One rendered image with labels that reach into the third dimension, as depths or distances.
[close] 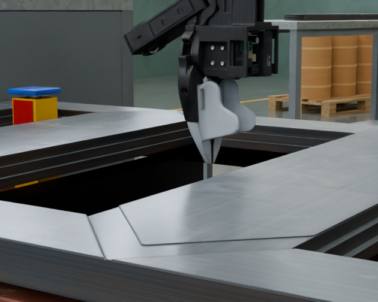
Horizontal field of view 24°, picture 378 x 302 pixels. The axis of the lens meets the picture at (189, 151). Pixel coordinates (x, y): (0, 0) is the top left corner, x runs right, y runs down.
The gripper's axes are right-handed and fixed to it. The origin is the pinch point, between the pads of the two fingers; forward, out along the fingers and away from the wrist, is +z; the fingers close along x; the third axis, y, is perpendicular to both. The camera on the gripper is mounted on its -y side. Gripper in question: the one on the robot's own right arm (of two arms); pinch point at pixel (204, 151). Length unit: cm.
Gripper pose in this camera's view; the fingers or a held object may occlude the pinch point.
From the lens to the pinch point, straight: 96.6
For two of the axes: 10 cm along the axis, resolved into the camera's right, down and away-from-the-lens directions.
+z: 0.0, 9.9, 1.6
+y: 8.4, 0.9, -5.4
